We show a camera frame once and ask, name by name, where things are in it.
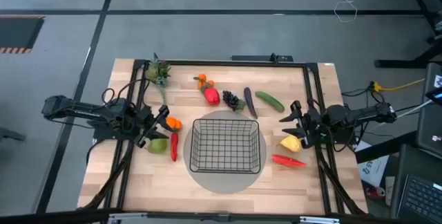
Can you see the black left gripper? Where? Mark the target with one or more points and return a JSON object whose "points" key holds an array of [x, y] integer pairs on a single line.
{"points": [[146, 127]]}

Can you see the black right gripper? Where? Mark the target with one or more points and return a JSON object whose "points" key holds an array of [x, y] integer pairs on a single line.
{"points": [[310, 125]]}

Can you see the orange tangerine cluster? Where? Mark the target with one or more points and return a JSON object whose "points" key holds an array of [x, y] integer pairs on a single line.
{"points": [[176, 123], [202, 78]]}

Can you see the green pear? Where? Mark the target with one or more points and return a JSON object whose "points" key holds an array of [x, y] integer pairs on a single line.
{"points": [[158, 146]]}

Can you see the yellow pear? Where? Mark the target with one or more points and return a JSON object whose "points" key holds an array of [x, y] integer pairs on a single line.
{"points": [[291, 144]]}

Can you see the red chili pepper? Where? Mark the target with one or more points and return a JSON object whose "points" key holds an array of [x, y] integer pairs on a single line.
{"points": [[174, 146]]}

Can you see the green cucumber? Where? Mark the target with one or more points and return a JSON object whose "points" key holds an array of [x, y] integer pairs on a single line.
{"points": [[270, 101]]}

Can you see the red watermelon slice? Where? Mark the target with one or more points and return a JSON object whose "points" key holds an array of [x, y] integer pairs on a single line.
{"points": [[286, 161]]}

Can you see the purple eggplant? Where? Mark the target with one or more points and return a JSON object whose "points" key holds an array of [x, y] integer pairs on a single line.
{"points": [[249, 99]]}

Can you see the red bell pepper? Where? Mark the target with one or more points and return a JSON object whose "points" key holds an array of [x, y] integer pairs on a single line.
{"points": [[212, 96]]}

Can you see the dark grape bunch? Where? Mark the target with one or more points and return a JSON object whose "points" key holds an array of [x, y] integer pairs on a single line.
{"points": [[230, 100]]}

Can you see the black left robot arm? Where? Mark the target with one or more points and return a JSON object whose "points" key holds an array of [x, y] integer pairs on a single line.
{"points": [[86, 111]]}

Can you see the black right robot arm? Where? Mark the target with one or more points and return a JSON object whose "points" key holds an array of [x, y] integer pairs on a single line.
{"points": [[362, 113]]}

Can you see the green artificial succulent plant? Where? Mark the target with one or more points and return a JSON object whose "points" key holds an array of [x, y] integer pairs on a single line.
{"points": [[158, 73]]}

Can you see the round grey mat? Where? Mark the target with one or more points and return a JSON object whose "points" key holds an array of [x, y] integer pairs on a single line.
{"points": [[224, 182]]}

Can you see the red drink can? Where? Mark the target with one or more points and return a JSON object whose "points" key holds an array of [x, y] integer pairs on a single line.
{"points": [[376, 192]]}

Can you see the black phone with lit screen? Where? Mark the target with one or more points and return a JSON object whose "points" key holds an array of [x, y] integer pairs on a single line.
{"points": [[435, 95]]}

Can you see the black laptop keyboard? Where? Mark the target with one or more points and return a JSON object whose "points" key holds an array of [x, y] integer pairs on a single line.
{"points": [[421, 196]]}

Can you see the grey chair leg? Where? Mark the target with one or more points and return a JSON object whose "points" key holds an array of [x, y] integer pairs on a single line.
{"points": [[12, 135]]}

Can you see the black hazard-striped floor mat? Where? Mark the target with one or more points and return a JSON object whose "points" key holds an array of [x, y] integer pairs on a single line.
{"points": [[17, 32]]}

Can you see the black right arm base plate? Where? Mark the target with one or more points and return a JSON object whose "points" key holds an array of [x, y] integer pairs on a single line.
{"points": [[349, 138]]}

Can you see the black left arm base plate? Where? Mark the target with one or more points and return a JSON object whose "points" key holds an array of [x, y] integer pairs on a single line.
{"points": [[103, 135]]}

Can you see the black aluminium table frame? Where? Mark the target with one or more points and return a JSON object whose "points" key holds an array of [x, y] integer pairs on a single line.
{"points": [[241, 63]]}

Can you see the black table edge rail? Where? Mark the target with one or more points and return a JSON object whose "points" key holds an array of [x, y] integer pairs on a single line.
{"points": [[52, 215]]}

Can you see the black desk leg frame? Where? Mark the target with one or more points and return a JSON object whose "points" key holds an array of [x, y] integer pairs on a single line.
{"points": [[419, 6]]}

